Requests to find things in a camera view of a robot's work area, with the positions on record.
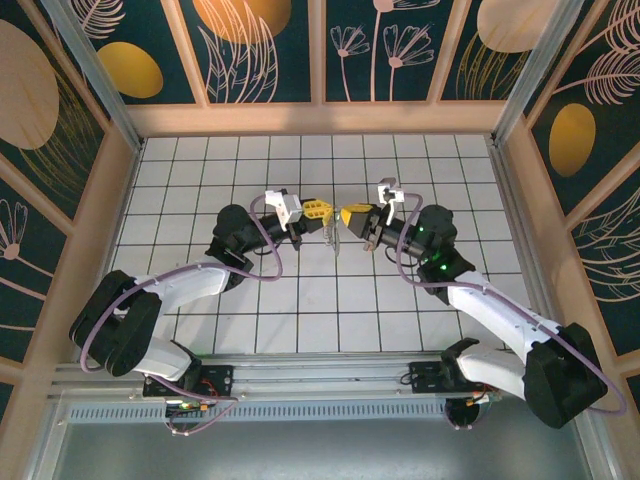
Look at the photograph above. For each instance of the aluminium side rail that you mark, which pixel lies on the aluminium side rail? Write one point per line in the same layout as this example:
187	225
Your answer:
511	200

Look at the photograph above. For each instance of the black base plate left arm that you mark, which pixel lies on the black base plate left arm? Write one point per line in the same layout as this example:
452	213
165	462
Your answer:
220	377

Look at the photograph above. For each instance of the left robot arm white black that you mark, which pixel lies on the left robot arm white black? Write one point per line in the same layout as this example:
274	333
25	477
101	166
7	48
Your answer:
190	282

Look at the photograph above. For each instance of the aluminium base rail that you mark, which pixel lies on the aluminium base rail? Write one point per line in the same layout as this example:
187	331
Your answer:
320	375

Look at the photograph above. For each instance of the aluminium corner post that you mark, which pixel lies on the aluminium corner post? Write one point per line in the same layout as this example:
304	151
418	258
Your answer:
100	85
535	65

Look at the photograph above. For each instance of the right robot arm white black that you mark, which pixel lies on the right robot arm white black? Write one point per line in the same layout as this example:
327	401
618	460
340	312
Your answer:
500	320

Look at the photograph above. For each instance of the small circuit board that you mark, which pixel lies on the small circuit board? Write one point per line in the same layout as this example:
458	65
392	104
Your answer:
484	396
187	406

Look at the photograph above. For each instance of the black base plate right arm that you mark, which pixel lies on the black base plate right arm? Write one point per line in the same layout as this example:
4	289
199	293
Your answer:
422	377

